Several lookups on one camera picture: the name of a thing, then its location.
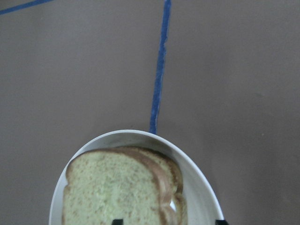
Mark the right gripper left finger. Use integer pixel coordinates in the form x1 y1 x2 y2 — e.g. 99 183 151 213
111 219 123 225

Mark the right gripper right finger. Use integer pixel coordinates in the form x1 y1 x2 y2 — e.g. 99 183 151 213
215 220 229 225

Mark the white round plate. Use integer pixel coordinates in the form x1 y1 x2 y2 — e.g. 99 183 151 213
48 129 225 225

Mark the bread slice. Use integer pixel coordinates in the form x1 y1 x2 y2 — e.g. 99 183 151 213
62 150 176 225
113 146 188 225

